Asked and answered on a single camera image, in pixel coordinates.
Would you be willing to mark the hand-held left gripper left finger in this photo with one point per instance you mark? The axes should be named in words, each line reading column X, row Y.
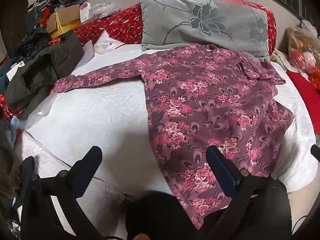
column 86, row 171

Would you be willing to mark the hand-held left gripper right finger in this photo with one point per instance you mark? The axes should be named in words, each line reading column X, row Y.
column 222, row 172

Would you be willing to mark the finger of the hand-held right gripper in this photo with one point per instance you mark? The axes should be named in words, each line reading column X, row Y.
column 315, row 152

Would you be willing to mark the pink floral garment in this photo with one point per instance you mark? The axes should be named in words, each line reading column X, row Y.
column 200, row 105

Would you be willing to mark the white quilted bed cover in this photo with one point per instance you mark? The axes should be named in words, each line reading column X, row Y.
column 100, row 115

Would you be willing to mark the plain red cloth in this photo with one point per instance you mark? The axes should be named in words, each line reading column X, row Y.
column 303, row 90

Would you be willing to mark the person's black clothing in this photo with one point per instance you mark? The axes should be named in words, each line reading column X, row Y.
column 165, row 217

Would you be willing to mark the grey-brown cloth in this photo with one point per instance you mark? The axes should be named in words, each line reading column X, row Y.
column 7, row 160

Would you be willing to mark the light blue cloth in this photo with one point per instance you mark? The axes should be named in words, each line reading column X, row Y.
column 16, row 127

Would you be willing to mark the plush toy in plastic bag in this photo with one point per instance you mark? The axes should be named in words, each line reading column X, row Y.
column 303, row 52

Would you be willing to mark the red patterned cloth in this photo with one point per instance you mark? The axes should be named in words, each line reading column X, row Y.
column 5, row 105

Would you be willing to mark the dark green jacket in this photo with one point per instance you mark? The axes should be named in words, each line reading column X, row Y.
column 42, row 72

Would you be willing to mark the white paper sheet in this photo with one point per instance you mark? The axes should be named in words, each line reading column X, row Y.
column 86, row 53

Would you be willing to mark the clear plastic packet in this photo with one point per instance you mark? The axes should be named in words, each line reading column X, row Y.
column 106, row 42

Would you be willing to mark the yellow box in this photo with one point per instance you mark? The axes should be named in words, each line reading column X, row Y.
column 60, row 27

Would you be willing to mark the red floral bedding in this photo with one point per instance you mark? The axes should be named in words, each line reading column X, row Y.
column 117, row 25

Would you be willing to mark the grey flower print pillow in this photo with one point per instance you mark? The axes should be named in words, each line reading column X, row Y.
column 200, row 22

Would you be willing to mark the brown cardboard box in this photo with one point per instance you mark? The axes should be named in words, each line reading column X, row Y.
column 63, row 16

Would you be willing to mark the pink and white package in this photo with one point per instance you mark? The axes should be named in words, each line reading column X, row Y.
column 84, row 11

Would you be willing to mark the white plastic bag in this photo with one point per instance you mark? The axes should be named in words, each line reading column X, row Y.
column 103, row 8

